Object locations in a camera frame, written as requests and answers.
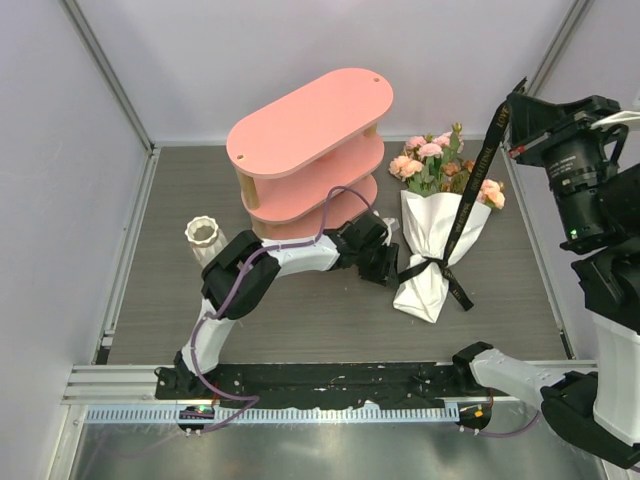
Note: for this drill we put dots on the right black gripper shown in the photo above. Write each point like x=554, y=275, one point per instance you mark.
x=534, y=123

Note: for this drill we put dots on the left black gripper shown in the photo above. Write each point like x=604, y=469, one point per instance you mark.
x=387, y=272

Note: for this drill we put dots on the black ribbon gold lettering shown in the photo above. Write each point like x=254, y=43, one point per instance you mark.
x=465, y=210

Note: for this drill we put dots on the white wrapping paper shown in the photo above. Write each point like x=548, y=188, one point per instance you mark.
x=426, y=225

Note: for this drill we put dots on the pink artificial flower bouquet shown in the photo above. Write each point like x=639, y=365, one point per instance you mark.
x=430, y=164

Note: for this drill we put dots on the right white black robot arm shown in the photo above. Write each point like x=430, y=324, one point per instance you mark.
x=578, y=144

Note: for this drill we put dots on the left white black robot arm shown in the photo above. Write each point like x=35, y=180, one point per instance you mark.
x=237, y=279

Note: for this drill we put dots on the white ribbed ceramic vase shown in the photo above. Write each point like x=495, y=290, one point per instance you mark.
x=206, y=239

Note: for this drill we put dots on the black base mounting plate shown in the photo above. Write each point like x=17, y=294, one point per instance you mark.
x=338, y=386

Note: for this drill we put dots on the pink three-tier wooden shelf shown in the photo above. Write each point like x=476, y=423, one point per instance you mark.
x=306, y=161

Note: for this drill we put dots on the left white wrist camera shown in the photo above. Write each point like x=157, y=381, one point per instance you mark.
x=392, y=224

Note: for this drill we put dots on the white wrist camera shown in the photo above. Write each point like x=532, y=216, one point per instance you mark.
x=392, y=224
x=631, y=119

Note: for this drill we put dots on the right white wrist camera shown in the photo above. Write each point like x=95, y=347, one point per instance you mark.
x=631, y=119

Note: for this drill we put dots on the slotted white cable duct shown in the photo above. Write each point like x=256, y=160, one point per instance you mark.
x=200, y=414

